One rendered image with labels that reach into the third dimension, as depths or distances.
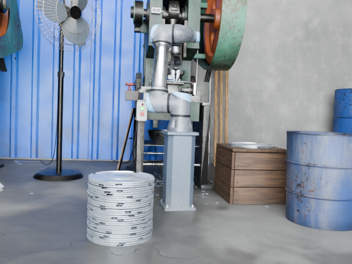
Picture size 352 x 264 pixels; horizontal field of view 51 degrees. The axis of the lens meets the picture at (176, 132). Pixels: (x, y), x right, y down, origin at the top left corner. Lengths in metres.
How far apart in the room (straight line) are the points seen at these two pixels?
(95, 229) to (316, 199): 1.09
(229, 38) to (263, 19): 1.80
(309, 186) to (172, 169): 0.74
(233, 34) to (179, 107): 0.87
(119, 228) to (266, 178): 1.13
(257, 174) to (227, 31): 1.05
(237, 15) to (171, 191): 1.35
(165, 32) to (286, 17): 2.60
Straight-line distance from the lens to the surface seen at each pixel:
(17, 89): 4.21
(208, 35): 3.39
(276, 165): 2.43
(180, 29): 2.26
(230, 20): 2.76
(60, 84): 3.12
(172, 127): 2.12
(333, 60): 4.86
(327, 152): 1.97
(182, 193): 2.15
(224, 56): 2.87
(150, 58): 3.17
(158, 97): 2.15
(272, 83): 4.48
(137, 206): 1.58
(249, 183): 2.38
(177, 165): 2.12
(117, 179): 1.62
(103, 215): 1.59
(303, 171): 2.02
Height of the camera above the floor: 0.56
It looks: 3 degrees down
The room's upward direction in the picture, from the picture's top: 2 degrees clockwise
